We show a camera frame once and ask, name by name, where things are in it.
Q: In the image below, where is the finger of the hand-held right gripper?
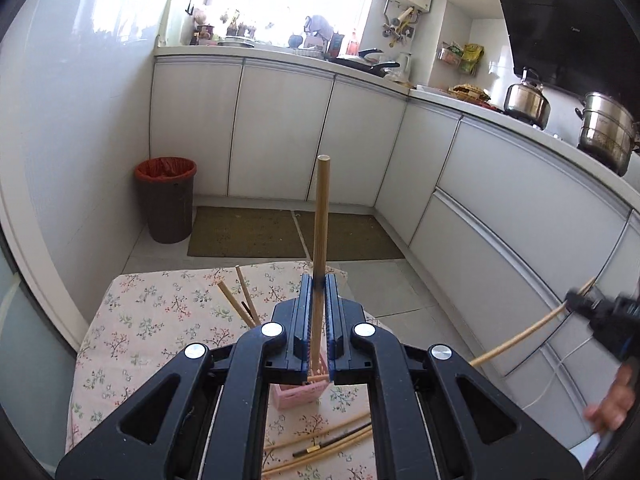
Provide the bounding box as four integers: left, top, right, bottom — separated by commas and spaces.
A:
564, 287, 601, 322

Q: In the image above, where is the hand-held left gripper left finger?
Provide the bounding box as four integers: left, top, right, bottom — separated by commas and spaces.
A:
55, 272, 321, 480

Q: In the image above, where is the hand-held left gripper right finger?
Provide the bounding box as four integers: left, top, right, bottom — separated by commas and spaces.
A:
324, 272, 586, 480

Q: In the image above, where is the pink perforated utensil holder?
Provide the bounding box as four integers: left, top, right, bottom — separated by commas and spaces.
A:
271, 355, 334, 412

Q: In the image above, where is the dark chopstick gold band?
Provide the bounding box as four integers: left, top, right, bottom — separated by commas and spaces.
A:
292, 425, 374, 459

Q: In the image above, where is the person's right hand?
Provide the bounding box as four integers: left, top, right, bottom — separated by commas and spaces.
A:
584, 364, 637, 434

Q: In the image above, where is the floral tablecloth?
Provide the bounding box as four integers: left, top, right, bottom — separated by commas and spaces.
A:
65, 260, 377, 480

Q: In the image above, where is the steel steamer pot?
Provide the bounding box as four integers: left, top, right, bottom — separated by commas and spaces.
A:
574, 91, 640, 177

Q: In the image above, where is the brown trash bin red liner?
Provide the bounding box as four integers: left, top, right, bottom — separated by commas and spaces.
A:
133, 156, 198, 245

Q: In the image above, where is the steel kettle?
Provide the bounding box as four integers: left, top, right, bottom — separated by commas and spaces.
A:
503, 67, 552, 130

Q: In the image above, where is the woven basket with food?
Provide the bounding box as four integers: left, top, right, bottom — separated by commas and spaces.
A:
447, 82, 494, 104

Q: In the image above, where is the black frying pan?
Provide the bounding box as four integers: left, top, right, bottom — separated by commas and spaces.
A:
334, 49, 402, 79

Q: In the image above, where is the frosted glass sliding door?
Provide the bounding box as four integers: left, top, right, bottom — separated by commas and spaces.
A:
0, 247, 77, 466

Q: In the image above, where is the black range hood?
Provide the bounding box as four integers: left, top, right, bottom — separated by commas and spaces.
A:
489, 0, 640, 105

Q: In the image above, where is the white cutting board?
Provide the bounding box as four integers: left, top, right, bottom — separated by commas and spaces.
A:
158, 0, 195, 49

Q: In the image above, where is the wall rack with packets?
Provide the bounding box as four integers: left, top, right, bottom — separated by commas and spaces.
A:
438, 41, 485, 77

